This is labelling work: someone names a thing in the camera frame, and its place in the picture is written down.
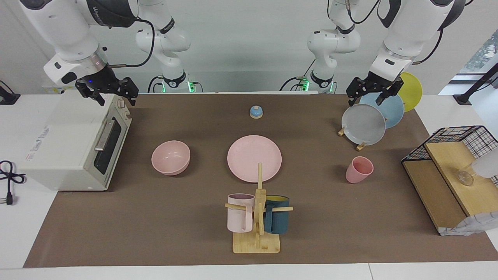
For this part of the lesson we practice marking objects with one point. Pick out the light blue plate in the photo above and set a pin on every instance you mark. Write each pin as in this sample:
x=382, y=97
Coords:
x=391, y=112

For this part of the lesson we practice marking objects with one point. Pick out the small blue call bell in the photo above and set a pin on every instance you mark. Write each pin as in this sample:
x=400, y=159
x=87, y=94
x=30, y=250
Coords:
x=256, y=112

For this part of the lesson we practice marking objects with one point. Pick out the grey plate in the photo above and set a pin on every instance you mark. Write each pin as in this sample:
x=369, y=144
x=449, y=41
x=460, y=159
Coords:
x=362, y=124

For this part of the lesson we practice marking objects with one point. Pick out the pink plate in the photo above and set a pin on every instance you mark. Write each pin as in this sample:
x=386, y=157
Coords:
x=249, y=155

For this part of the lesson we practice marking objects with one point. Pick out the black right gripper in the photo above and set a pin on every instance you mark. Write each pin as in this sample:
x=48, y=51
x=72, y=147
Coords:
x=103, y=81

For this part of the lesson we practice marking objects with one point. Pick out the small white box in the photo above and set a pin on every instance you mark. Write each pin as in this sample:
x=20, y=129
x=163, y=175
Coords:
x=58, y=89

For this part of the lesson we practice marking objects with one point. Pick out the yellow plate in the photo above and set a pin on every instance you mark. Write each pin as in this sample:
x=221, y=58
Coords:
x=413, y=91

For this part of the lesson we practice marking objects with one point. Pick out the pink bowl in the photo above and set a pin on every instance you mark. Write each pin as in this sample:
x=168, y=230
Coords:
x=171, y=159

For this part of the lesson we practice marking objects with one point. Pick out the window with trees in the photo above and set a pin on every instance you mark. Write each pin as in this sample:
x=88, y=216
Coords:
x=482, y=54

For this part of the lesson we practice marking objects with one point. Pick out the dark teal mug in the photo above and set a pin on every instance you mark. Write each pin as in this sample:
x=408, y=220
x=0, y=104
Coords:
x=278, y=221

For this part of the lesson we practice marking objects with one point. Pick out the pink cup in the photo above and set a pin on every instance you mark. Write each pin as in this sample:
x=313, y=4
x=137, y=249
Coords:
x=358, y=173

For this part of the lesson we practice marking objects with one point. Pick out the pink mug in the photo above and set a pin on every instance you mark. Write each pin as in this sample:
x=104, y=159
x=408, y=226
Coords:
x=238, y=219

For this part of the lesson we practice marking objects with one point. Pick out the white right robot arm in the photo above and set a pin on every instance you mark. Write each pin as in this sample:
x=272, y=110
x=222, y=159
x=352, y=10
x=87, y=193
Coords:
x=70, y=35

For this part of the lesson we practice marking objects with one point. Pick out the black table clamp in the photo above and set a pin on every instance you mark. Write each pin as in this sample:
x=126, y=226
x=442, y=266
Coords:
x=7, y=99

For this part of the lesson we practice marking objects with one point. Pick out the wooden plate rack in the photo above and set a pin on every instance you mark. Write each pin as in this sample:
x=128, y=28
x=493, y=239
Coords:
x=341, y=132

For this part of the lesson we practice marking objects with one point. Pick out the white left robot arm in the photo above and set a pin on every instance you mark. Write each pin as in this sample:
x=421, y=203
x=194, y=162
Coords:
x=400, y=35

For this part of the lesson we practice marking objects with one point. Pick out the white marbled shelf cover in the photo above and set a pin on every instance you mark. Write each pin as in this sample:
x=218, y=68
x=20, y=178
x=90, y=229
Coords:
x=470, y=224

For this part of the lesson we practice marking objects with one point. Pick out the frosted wine glass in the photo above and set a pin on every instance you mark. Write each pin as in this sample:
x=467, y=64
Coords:
x=486, y=165

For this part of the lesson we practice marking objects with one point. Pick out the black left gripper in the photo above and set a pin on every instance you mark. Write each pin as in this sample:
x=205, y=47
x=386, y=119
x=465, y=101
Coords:
x=377, y=84

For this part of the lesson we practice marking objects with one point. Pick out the white toaster oven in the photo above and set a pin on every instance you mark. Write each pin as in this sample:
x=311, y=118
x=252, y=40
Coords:
x=66, y=136

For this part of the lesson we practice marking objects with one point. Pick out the brown table mat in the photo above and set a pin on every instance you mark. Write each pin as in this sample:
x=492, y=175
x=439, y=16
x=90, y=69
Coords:
x=155, y=225

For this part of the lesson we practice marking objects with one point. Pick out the wooden shelf boards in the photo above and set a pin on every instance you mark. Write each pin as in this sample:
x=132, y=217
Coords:
x=435, y=194

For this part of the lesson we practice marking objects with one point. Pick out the wooden mug tree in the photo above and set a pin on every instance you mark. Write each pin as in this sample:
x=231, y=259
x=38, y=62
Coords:
x=256, y=243

